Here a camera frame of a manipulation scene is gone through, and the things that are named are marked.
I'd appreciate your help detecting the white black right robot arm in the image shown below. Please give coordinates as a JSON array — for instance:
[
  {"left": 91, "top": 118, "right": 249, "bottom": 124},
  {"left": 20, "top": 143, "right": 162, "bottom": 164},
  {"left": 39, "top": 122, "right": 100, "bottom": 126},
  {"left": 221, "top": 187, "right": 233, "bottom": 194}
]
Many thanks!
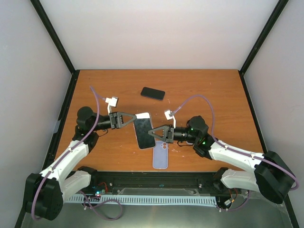
[{"left": 148, "top": 116, "right": 298, "bottom": 204}]

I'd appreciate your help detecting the black left rear frame post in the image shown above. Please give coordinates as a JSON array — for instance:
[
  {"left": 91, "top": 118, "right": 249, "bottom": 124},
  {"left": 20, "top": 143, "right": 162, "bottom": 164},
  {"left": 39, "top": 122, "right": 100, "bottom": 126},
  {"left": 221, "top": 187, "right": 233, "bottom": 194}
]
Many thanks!
[{"left": 30, "top": 0, "right": 76, "bottom": 75}]

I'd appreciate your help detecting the black right side rail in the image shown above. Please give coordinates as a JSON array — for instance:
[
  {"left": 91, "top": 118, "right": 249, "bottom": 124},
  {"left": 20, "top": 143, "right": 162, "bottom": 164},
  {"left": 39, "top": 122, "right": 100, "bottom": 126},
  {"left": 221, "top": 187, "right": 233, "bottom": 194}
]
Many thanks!
[{"left": 238, "top": 71, "right": 268, "bottom": 154}]

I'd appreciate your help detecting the lavender plain phone case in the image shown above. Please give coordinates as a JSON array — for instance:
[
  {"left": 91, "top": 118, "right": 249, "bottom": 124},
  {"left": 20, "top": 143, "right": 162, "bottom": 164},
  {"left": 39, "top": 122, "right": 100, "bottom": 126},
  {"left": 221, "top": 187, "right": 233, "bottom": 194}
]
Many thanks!
[{"left": 152, "top": 141, "right": 169, "bottom": 169}]

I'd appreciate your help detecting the light blue slotted cable duct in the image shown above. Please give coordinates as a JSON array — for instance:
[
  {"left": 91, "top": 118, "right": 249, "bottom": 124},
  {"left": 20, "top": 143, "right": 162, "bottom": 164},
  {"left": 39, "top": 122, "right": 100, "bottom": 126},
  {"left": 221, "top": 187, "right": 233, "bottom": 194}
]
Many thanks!
[{"left": 64, "top": 194, "right": 218, "bottom": 205}]

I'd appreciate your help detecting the black right rear frame post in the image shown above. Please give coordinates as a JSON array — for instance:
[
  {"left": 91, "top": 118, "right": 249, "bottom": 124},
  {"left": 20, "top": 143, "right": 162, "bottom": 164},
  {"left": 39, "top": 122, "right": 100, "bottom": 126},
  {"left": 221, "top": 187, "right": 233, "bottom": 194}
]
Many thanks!
[{"left": 239, "top": 0, "right": 289, "bottom": 77}]

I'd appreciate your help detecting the black frame post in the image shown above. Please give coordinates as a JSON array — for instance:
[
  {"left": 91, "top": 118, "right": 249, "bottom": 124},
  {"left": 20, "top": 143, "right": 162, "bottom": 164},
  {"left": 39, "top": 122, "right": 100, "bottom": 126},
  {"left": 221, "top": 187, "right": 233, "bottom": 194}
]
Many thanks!
[
  {"left": 30, "top": 0, "right": 76, "bottom": 75},
  {"left": 239, "top": 0, "right": 289, "bottom": 77}
]

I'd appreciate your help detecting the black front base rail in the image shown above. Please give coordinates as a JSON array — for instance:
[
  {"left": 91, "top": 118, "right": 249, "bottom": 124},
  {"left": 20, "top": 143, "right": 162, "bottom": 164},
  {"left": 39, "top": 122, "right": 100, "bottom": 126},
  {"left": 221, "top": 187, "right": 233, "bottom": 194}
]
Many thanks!
[{"left": 33, "top": 171, "right": 285, "bottom": 198}]

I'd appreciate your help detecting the black left side rail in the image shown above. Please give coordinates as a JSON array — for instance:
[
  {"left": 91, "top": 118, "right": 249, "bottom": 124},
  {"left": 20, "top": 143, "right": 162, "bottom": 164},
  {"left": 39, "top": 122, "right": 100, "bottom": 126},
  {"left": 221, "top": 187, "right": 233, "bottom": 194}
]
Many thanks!
[{"left": 42, "top": 70, "right": 80, "bottom": 169}]

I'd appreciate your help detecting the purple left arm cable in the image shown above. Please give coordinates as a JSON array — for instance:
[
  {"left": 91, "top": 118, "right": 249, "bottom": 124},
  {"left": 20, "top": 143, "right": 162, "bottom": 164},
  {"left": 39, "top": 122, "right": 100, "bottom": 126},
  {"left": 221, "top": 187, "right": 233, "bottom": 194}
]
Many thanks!
[{"left": 31, "top": 85, "right": 123, "bottom": 221}]

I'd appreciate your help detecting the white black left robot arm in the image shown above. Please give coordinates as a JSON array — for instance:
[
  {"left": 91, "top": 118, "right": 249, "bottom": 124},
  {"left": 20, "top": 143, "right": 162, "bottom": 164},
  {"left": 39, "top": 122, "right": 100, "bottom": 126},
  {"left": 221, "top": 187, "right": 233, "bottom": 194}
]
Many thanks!
[{"left": 23, "top": 106, "right": 137, "bottom": 220}]

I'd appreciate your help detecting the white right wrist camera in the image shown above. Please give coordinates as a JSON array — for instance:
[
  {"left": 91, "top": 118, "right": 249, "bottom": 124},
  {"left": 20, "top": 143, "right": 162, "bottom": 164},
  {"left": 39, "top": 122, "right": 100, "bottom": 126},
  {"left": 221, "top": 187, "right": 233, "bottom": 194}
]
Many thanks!
[{"left": 164, "top": 110, "right": 176, "bottom": 128}]

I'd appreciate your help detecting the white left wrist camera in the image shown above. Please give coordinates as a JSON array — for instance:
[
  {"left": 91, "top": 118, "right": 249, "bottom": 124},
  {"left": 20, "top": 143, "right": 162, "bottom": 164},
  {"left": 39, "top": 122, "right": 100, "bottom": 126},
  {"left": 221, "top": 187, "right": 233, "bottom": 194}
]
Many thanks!
[{"left": 105, "top": 96, "right": 119, "bottom": 114}]

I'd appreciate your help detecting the blue-edged black phone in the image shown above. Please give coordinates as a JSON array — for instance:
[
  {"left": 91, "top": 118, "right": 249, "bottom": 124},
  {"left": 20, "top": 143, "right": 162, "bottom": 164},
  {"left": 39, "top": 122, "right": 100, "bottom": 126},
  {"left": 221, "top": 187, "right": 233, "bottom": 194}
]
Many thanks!
[{"left": 141, "top": 87, "right": 165, "bottom": 101}]

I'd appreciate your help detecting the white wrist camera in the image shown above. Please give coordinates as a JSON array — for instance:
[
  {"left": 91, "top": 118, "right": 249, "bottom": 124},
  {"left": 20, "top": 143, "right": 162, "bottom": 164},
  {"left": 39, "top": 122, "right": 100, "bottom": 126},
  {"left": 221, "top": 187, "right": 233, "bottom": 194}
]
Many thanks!
[
  {"left": 105, "top": 96, "right": 119, "bottom": 114},
  {"left": 164, "top": 110, "right": 176, "bottom": 128}
]

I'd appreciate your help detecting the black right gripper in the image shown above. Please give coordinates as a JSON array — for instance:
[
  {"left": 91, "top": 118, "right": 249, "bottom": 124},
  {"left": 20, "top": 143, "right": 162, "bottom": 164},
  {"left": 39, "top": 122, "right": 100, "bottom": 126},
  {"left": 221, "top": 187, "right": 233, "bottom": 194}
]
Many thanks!
[{"left": 148, "top": 124, "right": 198, "bottom": 143}]

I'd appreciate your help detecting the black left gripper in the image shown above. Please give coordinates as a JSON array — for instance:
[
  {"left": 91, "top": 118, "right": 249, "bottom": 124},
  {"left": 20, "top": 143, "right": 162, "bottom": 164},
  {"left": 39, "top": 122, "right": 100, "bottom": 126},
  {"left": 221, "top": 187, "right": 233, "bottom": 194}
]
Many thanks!
[{"left": 91, "top": 112, "right": 137, "bottom": 131}]

